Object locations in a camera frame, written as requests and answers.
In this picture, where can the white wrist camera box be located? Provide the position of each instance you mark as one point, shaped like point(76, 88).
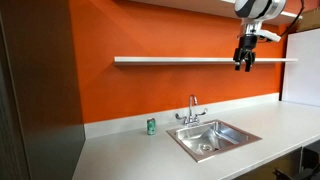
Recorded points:
point(255, 29)

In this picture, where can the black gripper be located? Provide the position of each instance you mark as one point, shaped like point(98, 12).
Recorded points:
point(244, 51)

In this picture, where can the black chair under counter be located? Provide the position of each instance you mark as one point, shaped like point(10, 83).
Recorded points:
point(309, 166)

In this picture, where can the chrome faucet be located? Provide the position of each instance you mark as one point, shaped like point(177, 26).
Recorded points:
point(191, 118)

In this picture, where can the green soda can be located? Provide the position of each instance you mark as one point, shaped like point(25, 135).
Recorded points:
point(151, 126)

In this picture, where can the dark tall cabinet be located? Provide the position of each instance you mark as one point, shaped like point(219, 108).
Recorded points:
point(42, 133)

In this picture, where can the white upper shelf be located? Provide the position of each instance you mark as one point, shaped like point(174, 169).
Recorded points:
point(223, 8)

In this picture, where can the white board panel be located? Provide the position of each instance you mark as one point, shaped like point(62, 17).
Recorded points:
point(301, 82)

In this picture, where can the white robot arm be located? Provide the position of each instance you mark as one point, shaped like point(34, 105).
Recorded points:
point(253, 13)

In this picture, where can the stainless steel sink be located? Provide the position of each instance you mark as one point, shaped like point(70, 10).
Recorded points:
point(208, 139)

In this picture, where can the white wall shelf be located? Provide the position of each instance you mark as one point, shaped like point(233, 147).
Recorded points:
point(123, 60)

